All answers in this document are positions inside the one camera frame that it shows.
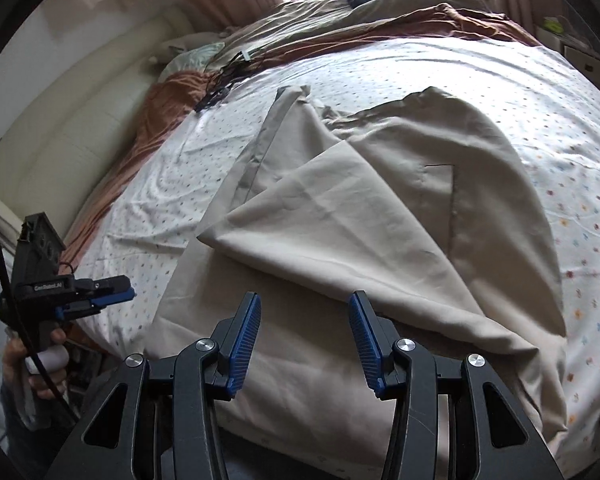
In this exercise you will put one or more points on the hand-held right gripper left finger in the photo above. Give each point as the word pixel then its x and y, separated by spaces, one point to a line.
pixel 245 340

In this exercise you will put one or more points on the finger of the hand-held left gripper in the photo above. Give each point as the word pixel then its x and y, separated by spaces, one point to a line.
pixel 115 297
pixel 107 282

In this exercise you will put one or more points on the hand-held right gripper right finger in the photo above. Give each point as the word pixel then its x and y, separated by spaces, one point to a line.
pixel 365 340

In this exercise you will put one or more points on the beige zip jacket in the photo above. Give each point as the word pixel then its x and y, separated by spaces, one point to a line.
pixel 380 210

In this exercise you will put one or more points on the person's left forearm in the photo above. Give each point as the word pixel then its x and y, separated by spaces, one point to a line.
pixel 17 410

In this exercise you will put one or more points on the person's left hand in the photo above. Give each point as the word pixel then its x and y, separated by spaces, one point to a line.
pixel 50 380

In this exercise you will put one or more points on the cream padded headboard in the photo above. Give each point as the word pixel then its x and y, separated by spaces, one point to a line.
pixel 80 110

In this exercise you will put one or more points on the rust orange blanket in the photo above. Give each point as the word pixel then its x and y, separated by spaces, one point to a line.
pixel 165 100

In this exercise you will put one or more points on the pale green pillow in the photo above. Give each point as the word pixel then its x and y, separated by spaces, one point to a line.
pixel 195 57

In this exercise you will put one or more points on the white dotted bedsheet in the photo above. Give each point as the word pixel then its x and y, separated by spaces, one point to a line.
pixel 480 70

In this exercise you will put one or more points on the white storage box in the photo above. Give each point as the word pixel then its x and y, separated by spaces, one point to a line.
pixel 585 60

